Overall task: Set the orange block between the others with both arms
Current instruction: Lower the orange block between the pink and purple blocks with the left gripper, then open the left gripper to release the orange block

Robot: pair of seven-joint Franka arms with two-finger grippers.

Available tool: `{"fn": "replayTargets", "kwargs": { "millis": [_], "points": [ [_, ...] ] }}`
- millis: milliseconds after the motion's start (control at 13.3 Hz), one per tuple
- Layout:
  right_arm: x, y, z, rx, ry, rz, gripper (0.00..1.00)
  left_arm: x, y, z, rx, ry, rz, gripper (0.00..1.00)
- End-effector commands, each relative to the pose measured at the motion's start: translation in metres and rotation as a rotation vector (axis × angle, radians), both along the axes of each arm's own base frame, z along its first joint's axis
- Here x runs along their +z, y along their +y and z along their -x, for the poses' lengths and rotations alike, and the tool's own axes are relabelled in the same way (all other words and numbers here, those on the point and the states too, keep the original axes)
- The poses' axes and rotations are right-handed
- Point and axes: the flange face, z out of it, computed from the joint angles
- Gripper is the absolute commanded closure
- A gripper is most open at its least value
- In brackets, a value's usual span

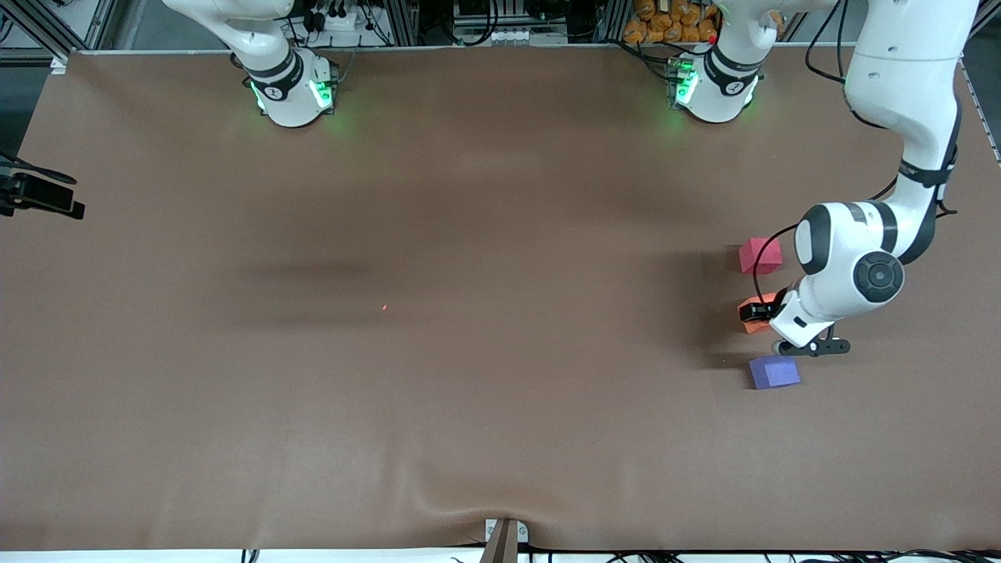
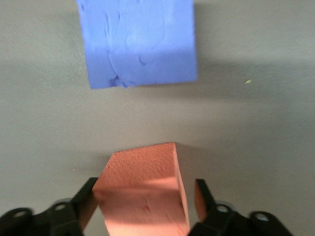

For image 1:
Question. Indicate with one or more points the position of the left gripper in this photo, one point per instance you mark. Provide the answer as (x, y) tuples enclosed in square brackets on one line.
[(757, 312)]

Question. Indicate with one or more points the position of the metal table clamp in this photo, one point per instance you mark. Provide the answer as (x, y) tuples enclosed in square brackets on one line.
[(504, 539)]

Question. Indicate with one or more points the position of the aluminium frame strut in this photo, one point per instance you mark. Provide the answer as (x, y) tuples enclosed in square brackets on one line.
[(47, 27)]

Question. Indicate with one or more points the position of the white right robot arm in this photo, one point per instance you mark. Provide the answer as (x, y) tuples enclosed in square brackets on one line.
[(285, 86)]

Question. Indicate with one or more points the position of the purple foam block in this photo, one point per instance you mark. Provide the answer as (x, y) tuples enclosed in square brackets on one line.
[(774, 371)]

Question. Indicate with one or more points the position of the white terminal block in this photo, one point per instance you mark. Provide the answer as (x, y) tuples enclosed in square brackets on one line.
[(508, 36)]

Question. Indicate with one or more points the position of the red foam block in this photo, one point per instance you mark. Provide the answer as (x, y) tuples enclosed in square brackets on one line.
[(757, 254)]

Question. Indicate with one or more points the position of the bag of orange items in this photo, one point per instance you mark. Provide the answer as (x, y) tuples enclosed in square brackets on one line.
[(672, 23)]

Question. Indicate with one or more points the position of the white corner bracket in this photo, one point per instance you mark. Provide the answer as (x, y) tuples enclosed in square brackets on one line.
[(59, 65)]

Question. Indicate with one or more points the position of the orange foam block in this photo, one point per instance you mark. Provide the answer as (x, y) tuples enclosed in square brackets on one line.
[(757, 325)]

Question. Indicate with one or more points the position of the white power strip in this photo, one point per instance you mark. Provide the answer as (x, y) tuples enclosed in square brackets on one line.
[(344, 19)]

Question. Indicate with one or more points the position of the brown table cloth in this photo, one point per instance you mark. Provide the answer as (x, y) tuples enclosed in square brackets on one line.
[(500, 438)]

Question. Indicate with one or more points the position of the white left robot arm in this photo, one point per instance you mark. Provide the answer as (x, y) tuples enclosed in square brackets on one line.
[(899, 78)]

